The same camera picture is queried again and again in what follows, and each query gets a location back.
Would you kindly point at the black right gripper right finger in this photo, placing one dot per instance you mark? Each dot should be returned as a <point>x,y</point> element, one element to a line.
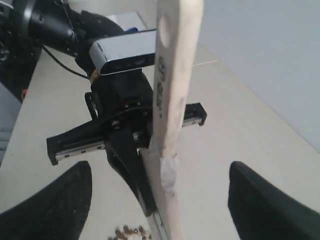
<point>261,211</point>

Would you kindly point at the pile of brown pellets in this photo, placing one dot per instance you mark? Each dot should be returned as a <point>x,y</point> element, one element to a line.
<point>131,233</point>

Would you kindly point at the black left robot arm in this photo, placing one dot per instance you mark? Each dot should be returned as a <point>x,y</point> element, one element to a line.
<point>139,82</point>

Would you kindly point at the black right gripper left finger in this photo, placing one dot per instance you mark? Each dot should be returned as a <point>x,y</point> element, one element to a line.
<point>57,212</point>

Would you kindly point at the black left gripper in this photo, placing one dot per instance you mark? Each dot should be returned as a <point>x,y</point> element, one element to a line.
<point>122,154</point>

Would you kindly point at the wooden paint brush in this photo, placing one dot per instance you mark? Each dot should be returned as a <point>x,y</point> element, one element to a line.
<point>178,27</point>

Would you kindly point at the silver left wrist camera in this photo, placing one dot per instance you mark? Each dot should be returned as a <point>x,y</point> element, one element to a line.
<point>125,52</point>

